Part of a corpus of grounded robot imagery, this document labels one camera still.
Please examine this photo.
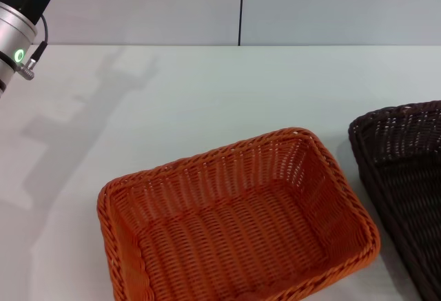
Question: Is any orange woven basket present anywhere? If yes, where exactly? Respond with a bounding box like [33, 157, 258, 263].
[96, 127, 382, 301]

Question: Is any dark brown woven basket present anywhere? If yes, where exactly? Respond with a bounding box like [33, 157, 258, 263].
[348, 100, 441, 301]

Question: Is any thin grey wrist cable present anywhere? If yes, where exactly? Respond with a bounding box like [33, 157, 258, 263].
[29, 13, 49, 64]

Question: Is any silver cable connector plug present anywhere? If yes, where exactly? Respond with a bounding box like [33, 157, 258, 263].
[15, 58, 37, 81]

